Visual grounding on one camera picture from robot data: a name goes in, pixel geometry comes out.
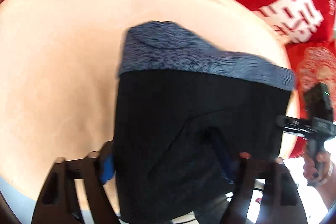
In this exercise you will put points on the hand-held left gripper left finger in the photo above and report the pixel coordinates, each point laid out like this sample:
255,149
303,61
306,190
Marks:
106,169

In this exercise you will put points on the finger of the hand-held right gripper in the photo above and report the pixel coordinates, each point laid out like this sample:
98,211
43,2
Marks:
291,123

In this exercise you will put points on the black pants with patterned waistband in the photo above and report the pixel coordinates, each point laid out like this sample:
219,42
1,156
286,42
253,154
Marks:
170,108

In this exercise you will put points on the person's right forearm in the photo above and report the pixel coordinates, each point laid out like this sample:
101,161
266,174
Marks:
328,196

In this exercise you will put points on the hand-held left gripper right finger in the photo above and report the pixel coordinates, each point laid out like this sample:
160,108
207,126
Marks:
223,161

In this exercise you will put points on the peach bed sheet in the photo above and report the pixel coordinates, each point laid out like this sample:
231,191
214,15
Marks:
65,56

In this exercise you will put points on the person's right hand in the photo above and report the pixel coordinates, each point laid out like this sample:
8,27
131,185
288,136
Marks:
313,170

